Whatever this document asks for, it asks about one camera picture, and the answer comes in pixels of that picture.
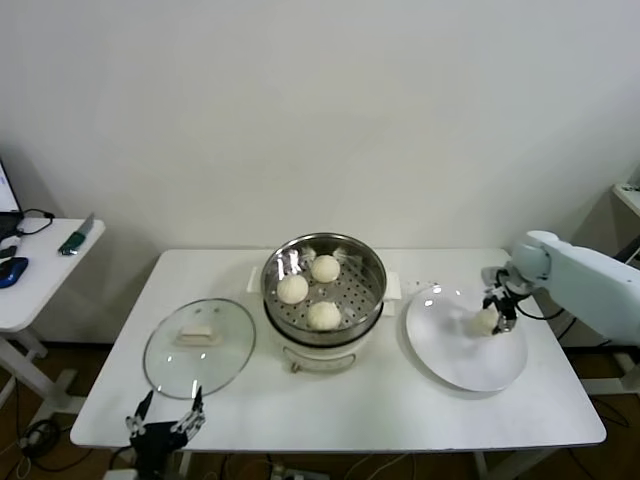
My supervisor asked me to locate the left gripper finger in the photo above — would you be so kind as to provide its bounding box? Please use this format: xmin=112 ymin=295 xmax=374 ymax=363
xmin=172 ymin=385 xmax=207 ymax=440
xmin=124 ymin=390 xmax=155 ymax=435

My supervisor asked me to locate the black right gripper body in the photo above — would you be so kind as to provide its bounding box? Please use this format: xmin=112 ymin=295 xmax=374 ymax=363
xmin=487 ymin=269 xmax=531 ymax=309

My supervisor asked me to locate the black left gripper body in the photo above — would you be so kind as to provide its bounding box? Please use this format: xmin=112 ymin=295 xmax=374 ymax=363
xmin=130 ymin=422 xmax=187 ymax=474

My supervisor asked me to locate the white steamed baozi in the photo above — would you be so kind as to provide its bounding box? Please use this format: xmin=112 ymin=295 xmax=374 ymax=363
xmin=467 ymin=308 xmax=501 ymax=337
xmin=310 ymin=253 xmax=342 ymax=284
xmin=277 ymin=275 xmax=309 ymax=306
xmin=307 ymin=300 xmax=342 ymax=332

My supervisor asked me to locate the glass lid with white handle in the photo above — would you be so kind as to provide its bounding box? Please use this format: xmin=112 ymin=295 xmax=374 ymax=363
xmin=142 ymin=298 xmax=258 ymax=400

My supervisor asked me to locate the stainless steel steamer basket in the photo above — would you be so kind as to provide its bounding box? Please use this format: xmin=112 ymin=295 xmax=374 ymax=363
xmin=259 ymin=231 xmax=389 ymax=346

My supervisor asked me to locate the white round plate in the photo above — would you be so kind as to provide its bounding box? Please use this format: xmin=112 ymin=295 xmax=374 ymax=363
xmin=398 ymin=282 xmax=529 ymax=394

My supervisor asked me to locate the black power adapter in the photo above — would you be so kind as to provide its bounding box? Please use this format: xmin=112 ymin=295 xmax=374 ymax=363
xmin=617 ymin=237 xmax=640 ymax=267

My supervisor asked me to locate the white shelf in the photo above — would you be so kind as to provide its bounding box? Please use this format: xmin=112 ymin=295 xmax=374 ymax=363
xmin=612 ymin=182 xmax=640 ymax=221

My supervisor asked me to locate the white side table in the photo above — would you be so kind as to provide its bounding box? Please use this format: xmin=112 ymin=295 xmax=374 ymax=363
xmin=0 ymin=217 xmax=107 ymax=416

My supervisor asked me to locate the blue computer mouse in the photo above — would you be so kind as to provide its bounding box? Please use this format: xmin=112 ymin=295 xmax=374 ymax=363
xmin=0 ymin=257 xmax=30 ymax=290

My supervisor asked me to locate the black laptop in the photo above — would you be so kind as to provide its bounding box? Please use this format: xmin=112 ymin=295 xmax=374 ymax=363
xmin=0 ymin=158 xmax=25 ymax=240

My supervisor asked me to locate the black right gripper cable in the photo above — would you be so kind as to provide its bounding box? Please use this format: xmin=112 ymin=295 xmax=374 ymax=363
xmin=514 ymin=304 xmax=564 ymax=321

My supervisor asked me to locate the white metal floor frame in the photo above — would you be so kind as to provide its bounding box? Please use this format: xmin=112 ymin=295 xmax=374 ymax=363
xmin=582 ymin=352 xmax=640 ymax=397

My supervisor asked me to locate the green handled knife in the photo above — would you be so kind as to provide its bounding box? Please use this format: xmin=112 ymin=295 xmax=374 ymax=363
xmin=56 ymin=212 xmax=96 ymax=257

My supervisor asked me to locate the black cable with connector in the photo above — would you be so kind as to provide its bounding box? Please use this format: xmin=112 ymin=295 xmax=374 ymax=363
xmin=14 ymin=208 xmax=55 ymax=237

